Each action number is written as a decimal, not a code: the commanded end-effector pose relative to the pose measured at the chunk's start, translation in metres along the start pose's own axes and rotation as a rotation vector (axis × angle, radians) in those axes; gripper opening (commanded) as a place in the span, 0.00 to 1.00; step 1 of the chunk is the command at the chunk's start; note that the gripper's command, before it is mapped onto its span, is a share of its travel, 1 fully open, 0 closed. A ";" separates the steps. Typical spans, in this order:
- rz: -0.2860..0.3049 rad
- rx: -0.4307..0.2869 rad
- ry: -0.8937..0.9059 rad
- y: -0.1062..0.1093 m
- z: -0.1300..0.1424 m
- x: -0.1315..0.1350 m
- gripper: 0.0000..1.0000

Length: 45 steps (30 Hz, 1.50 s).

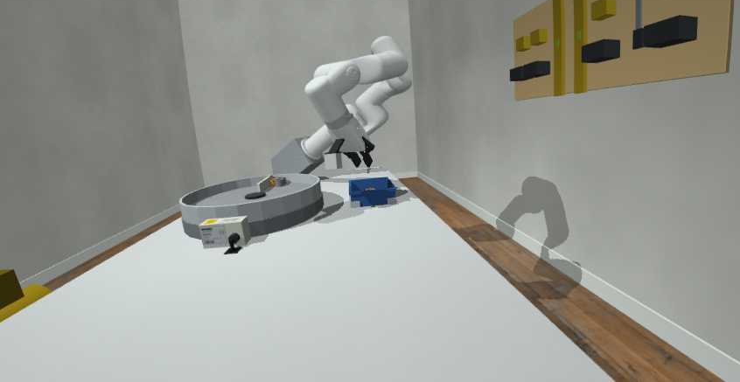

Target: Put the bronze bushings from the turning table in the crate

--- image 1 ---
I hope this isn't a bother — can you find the blue open crate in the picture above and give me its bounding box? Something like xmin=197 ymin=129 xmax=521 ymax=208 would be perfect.
xmin=349 ymin=177 xmax=397 ymax=208

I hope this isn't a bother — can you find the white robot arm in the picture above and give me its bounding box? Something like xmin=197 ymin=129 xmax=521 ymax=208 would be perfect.
xmin=301 ymin=36 xmax=412 ymax=170

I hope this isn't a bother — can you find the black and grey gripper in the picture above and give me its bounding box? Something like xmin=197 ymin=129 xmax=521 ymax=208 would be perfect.
xmin=327 ymin=117 xmax=375 ymax=168

